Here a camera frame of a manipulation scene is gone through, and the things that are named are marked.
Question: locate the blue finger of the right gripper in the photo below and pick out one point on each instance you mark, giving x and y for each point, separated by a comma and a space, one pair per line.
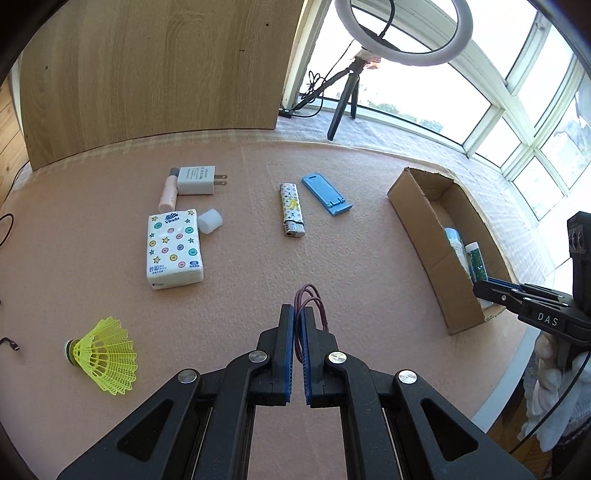
504, 284

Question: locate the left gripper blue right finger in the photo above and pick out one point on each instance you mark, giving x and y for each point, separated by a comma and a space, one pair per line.
313, 359

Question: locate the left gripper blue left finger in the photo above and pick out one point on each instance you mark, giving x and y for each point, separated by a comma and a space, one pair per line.
283, 353

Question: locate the green white small tube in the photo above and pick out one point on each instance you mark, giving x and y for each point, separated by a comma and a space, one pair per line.
477, 267

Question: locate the white lotion bottle blue cap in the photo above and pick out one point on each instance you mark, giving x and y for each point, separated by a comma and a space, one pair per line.
457, 245

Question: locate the patterned white lighter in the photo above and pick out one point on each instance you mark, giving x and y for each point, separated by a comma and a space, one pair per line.
293, 219

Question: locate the star patterned tissue pack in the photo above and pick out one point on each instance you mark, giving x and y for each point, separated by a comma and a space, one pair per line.
173, 256

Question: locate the small white translucent cap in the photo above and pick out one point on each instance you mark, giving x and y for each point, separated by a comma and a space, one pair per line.
209, 221

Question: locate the blue plastic phone stand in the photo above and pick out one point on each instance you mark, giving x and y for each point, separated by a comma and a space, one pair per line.
326, 194

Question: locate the yellow plastic shuttlecock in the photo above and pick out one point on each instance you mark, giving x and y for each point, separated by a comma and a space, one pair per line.
106, 355

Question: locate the small pink cosmetic bottle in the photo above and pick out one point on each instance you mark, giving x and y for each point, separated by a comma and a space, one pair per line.
167, 201

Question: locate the white USB wall charger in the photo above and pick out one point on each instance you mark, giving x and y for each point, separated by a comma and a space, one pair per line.
199, 180

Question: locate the right white gloved hand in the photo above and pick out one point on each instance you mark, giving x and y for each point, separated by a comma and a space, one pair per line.
545, 383

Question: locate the open cardboard box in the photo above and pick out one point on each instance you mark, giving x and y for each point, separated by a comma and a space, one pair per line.
427, 205

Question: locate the black tripod stand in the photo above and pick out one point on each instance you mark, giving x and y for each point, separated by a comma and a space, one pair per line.
316, 91

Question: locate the pine wood headboard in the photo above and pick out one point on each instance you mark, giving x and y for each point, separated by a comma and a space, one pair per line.
13, 152

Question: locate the large wooden board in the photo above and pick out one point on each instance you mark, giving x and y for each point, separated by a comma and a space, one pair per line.
103, 72

